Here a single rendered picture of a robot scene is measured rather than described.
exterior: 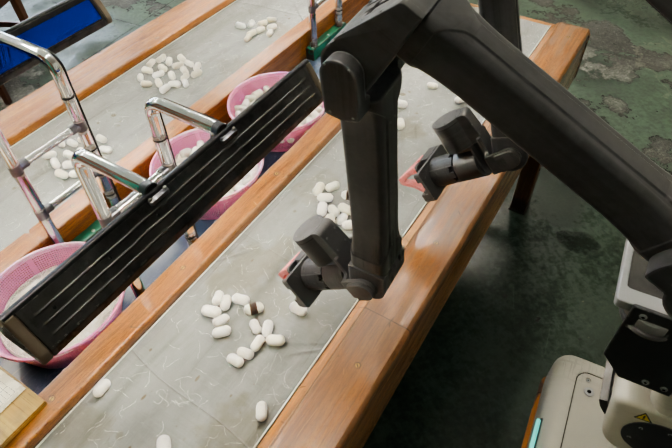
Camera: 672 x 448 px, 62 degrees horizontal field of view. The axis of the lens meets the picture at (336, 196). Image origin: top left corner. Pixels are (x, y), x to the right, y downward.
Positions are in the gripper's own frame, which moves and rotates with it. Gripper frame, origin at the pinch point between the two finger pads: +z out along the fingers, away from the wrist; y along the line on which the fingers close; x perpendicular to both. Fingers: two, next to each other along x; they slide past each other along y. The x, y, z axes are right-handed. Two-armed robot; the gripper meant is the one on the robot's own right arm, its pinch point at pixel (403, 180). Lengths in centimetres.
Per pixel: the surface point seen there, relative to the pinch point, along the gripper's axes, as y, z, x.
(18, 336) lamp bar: 67, -2, -28
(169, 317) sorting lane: 44, 27, -8
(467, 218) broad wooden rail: -5.6, -3.7, 15.5
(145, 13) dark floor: -132, 237, -87
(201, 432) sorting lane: 57, 12, 5
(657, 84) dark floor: -208, 24, 93
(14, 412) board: 71, 30, -15
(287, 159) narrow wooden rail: -1.4, 29.6, -12.6
